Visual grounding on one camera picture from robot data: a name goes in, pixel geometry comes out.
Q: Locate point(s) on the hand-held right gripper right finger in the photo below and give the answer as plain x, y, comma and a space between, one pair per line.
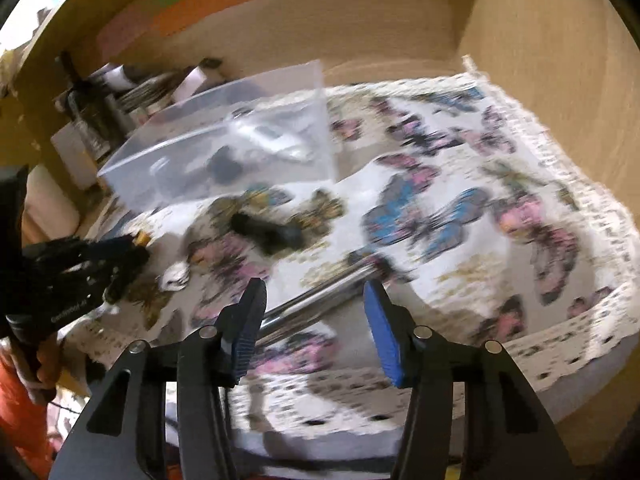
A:
384, 330

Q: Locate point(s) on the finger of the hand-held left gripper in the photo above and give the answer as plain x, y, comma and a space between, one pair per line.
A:
117, 260

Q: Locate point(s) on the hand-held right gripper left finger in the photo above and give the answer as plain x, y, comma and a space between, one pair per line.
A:
246, 330

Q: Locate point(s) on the shiny metal rod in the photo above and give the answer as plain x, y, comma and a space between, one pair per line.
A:
310, 300

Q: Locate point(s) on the black cylindrical object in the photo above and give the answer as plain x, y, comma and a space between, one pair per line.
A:
267, 232

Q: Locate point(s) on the clear plastic storage box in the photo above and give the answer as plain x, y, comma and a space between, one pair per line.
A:
225, 145

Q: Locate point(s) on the orange sleeved forearm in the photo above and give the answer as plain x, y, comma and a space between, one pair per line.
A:
22, 410

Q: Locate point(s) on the person's left hand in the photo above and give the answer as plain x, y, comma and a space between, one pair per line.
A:
42, 360

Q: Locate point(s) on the small silver white object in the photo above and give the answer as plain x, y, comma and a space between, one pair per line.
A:
174, 278

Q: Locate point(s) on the butterfly print lace tablecloth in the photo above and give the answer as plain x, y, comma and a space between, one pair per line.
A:
400, 240

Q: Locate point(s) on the dark object inside box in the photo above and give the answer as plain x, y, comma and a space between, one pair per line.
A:
225, 165

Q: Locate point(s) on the stack of papers and boxes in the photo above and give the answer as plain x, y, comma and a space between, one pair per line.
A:
150, 87

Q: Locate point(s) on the white object inside box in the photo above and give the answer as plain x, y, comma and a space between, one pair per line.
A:
272, 140

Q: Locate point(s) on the pink sticky note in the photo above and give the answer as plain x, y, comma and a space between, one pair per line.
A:
127, 35

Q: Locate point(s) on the orange sticky note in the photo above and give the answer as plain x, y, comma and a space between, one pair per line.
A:
205, 5

